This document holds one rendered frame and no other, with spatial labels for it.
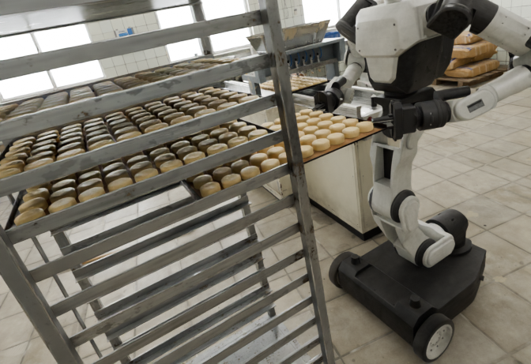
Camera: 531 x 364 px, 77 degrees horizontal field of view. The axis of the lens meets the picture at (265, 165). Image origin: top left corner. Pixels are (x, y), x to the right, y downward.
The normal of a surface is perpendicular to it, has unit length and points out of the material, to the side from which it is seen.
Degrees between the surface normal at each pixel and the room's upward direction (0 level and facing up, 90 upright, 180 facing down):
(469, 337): 0
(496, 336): 0
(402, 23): 85
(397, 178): 90
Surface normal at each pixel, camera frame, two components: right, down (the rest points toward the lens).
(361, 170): 0.43, 0.29
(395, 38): -0.85, 0.36
